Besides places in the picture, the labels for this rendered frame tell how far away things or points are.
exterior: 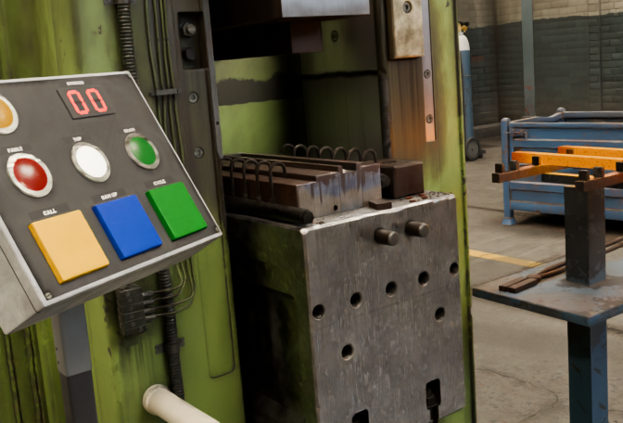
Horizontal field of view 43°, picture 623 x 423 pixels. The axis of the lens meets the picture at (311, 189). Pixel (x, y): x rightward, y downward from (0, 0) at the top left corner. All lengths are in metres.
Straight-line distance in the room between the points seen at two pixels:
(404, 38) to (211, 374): 0.80
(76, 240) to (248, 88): 1.03
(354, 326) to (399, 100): 0.54
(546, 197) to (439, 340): 3.79
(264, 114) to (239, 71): 0.12
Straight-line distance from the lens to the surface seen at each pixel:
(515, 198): 5.47
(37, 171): 0.97
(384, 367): 1.52
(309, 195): 1.41
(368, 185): 1.50
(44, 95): 1.06
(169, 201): 1.08
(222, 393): 1.56
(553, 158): 1.81
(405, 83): 1.75
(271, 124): 1.94
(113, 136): 1.09
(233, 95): 1.88
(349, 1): 1.47
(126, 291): 1.37
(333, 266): 1.39
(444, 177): 1.86
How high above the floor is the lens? 1.19
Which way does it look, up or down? 9 degrees down
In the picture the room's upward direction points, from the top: 4 degrees counter-clockwise
